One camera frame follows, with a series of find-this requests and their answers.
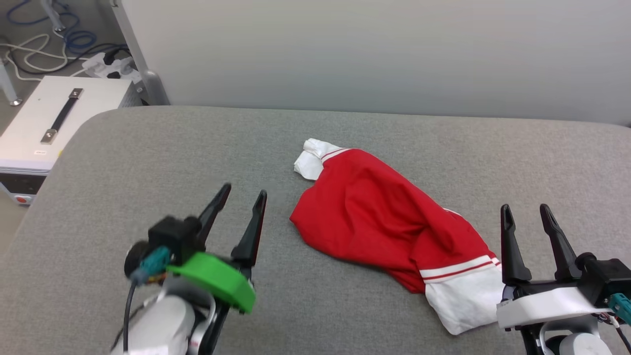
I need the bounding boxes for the black cable with teal plug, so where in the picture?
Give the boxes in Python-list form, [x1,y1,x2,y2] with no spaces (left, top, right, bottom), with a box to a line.
[122,248,171,353]

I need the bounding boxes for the black power cable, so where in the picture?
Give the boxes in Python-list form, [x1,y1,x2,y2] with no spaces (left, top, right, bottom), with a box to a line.
[7,43,133,75]

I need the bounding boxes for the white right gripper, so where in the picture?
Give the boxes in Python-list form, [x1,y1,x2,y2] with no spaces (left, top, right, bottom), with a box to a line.
[496,203,614,331]

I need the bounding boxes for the thin grey stand leg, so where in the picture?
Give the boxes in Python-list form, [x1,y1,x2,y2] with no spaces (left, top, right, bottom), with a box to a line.
[0,58,23,107]

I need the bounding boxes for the white cable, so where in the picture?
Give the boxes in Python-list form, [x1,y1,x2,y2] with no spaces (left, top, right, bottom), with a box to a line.
[0,34,90,82]

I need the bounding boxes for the black strap handle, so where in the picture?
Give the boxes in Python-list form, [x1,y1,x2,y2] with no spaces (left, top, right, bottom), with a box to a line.
[40,88,84,144]

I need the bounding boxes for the white metal equipment box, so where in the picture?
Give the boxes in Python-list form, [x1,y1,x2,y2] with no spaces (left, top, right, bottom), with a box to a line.
[0,75,144,206]

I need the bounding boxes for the red white basketball jersey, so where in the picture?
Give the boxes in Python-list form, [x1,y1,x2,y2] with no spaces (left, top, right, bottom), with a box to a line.
[289,139,507,336]

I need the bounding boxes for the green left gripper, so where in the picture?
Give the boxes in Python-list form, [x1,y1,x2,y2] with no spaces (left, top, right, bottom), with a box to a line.
[166,183,268,315]

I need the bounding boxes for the blue cable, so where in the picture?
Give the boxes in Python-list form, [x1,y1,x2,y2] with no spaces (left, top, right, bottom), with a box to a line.
[6,0,98,54]

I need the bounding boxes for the grey metal frame post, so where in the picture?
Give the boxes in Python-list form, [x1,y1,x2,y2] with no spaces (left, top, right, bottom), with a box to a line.
[109,0,171,106]

